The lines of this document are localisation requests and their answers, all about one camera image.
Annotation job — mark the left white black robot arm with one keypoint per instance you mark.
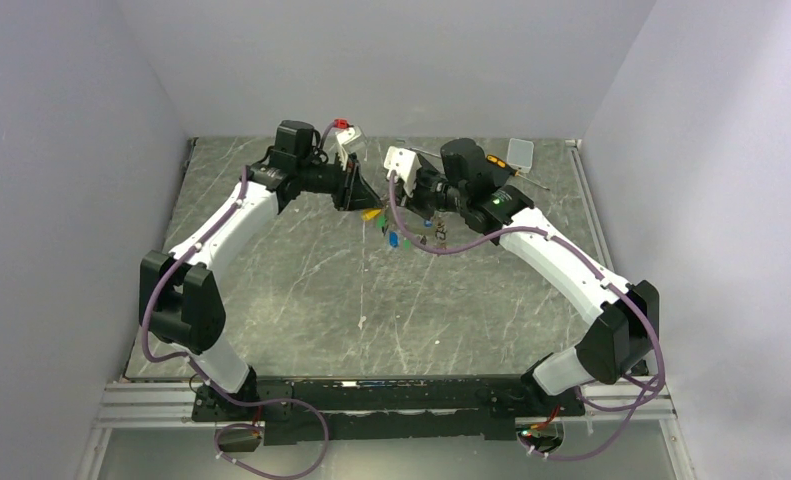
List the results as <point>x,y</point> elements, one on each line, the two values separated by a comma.
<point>182,314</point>

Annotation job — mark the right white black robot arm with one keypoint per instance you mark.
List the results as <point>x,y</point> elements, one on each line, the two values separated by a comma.
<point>622,317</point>

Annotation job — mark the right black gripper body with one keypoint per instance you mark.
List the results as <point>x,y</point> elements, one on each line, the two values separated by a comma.
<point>432,194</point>

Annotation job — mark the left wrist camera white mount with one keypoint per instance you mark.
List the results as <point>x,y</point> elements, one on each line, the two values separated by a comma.
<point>350,141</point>

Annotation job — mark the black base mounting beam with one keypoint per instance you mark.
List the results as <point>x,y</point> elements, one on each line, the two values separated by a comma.
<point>297,410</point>

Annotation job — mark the yellow black handled screwdriver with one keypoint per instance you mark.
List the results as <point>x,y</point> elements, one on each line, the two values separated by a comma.
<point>512,171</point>

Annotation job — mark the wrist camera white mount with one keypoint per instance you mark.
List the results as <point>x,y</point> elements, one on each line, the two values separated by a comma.
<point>402,165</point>
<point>350,141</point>

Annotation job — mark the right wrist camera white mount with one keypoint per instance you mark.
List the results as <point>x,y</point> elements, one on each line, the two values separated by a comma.
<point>402,165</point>

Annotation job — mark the yellow key tag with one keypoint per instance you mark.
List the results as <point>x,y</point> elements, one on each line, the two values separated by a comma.
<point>370,214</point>

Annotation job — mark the clear plastic container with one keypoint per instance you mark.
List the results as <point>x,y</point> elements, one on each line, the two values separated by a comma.
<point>520,153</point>

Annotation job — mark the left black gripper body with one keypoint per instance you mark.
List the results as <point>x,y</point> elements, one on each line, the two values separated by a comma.
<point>328,179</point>

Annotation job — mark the aluminium frame rail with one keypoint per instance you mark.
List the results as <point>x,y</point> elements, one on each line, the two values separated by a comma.
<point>145,405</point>

